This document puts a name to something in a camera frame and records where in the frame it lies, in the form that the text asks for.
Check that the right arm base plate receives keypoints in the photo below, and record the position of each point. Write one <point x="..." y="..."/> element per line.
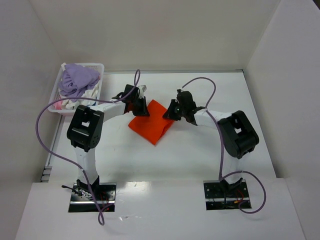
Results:
<point x="217" y="198"/>

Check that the pink cloth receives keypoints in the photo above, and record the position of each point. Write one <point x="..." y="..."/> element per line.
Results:
<point x="58" y="105"/>

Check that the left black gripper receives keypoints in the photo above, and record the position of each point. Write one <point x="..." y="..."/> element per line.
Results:
<point x="141" y="107"/>

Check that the white t shirt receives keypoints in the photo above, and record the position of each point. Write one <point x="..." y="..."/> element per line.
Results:
<point x="85" y="99"/>

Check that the purple t shirt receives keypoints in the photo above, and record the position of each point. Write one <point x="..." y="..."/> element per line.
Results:
<point x="76" y="79"/>

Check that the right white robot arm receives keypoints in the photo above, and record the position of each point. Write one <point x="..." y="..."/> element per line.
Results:
<point x="237" y="135"/>

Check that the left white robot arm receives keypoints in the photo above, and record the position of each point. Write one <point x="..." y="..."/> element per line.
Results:
<point x="85" y="131"/>

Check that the white plastic laundry basket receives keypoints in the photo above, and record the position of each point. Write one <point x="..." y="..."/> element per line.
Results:
<point x="55" y="96"/>

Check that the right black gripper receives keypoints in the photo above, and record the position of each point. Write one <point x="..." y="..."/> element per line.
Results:
<point x="172" y="110"/>

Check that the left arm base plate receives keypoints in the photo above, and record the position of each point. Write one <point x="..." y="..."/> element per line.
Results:
<point x="82" y="202"/>

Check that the orange t shirt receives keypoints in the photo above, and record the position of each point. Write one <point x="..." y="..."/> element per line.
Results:
<point x="152" y="127"/>

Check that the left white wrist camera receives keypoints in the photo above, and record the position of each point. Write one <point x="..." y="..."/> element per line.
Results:
<point x="141" y="91"/>

